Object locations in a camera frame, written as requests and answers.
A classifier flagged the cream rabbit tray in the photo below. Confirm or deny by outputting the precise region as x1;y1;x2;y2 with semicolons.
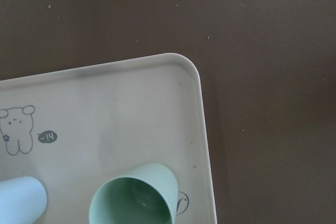
1;53;217;223

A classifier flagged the light blue cup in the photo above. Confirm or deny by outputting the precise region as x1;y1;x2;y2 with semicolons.
1;176;48;223

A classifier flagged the green cup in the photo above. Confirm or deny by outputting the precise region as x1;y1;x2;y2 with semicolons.
89;163;179;223

